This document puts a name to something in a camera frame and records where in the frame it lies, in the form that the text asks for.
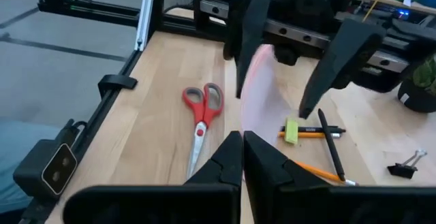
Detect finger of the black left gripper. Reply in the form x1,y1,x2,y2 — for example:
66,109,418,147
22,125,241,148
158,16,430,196
235,0,273,99
298,18,388,120

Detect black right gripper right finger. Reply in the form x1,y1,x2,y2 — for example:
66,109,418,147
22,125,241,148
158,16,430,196
243,130,330,224

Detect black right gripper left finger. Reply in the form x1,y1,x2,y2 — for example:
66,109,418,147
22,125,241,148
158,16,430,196
183,130,245,197

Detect yellow rectangular eraser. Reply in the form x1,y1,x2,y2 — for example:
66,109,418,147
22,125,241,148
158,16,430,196
284,117,300,146

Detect yellow pencil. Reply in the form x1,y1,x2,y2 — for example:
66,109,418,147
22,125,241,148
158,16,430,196
293,161,359,187
277,131,342,140

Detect red-handled scissors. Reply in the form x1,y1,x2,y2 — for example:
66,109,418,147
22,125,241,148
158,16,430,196
181,82,225,181

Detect black pen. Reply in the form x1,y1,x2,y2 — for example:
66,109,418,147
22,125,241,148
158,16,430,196
317,108,347,182
279,125,347,134

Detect black binder clip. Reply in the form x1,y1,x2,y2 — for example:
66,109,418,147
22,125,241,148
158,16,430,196
386,148,429,180

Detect potted succulent plant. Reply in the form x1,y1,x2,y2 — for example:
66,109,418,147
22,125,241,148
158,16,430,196
396,52,436,114

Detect silver aluminium bracket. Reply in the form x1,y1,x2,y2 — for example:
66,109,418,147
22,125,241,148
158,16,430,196
134,0,155,52

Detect black rail clamp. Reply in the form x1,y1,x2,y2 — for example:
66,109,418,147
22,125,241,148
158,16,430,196
97,74,139,99

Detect black table-level camera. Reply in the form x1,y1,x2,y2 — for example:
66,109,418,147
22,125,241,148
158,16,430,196
12,138,78,204

